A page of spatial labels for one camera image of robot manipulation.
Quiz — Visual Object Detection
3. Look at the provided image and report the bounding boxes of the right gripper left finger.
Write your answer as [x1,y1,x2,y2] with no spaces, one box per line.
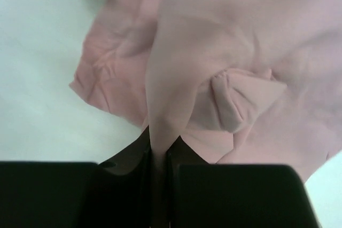
[1,130,151,227]

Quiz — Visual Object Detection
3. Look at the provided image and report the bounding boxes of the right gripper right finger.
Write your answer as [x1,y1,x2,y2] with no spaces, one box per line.
[167,138,319,228]

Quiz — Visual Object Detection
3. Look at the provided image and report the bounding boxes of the pink trousers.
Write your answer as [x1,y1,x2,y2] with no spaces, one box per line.
[70,0,341,180]

